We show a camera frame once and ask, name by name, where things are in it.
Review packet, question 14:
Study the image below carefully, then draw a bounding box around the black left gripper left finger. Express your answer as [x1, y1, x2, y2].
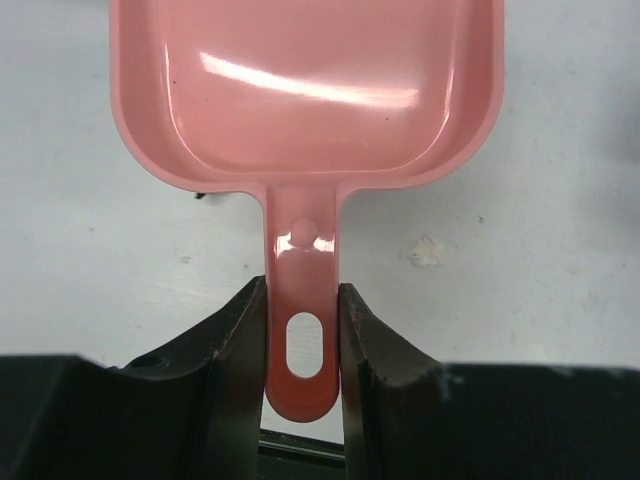
[1, 277, 267, 479]

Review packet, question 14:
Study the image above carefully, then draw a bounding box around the white paper scrap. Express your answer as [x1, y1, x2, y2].
[399, 236, 443, 268]

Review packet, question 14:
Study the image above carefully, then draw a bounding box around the pink plastic dustpan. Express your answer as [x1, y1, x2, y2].
[109, 1, 506, 423]

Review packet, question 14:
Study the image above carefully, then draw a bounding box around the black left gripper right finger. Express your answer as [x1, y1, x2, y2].
[339, 284, 639, 479]

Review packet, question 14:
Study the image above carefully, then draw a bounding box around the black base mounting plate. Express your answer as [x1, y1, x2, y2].
[256, 429, 346, 480]

